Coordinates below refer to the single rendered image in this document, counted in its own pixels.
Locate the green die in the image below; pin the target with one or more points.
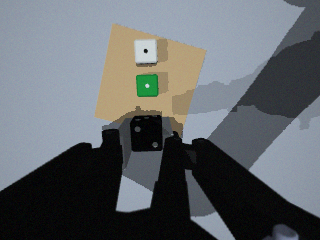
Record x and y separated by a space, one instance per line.
147 85

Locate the tan flat mat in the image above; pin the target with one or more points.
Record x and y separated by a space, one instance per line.
178 69

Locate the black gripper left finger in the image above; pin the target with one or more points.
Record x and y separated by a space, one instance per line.
38 200

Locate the black die with white pips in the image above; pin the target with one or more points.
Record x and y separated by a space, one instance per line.
146 133

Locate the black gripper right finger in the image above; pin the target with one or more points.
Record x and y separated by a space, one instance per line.
250 209

